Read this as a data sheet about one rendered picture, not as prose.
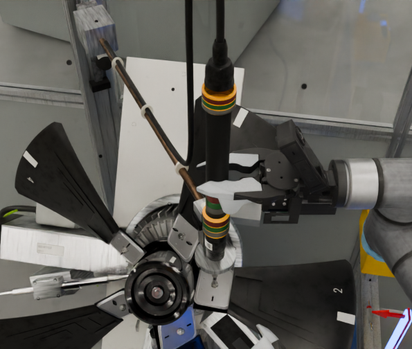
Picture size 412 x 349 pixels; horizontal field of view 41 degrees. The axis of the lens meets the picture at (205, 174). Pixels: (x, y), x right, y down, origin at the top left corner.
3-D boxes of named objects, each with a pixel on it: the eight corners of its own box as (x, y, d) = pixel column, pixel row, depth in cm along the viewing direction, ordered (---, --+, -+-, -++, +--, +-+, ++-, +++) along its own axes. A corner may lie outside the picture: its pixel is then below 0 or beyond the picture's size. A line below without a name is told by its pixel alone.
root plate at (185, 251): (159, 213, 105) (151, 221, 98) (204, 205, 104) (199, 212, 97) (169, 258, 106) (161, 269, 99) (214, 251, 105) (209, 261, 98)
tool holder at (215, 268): (183, 241, 97) (181, 205, 90) (219, 227, 99) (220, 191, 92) (205, 281, 92) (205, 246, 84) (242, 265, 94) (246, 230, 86)
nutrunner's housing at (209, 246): (200, 261, 97) (197, 36, 64) (219, 253, 98) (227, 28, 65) (210, 278, 95) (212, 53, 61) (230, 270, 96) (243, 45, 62)
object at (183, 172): (99, 44, 124) (98, 39, 123) (105, 42, 124) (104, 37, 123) (201, 212, 91) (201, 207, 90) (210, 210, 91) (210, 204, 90)
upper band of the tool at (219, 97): (196, 100, 71) (196, 82, 69) (226, 91, 72) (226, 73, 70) (210, 120, 68) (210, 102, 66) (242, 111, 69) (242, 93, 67)
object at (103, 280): (142, 278, 113) (-17, 300, 118) (140, 268, 112) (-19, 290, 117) (139, 282, 110) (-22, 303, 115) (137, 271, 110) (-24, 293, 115)
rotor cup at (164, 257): (127, 244, 109) (106, 262, 96) (198, 230, 107) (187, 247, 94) (142, 314, 110) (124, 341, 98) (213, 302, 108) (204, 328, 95)
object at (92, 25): (77, 37, 132) (70, 5, 126) (104, 30, 134) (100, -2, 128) (90, 60, 126) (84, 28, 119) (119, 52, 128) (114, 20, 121)
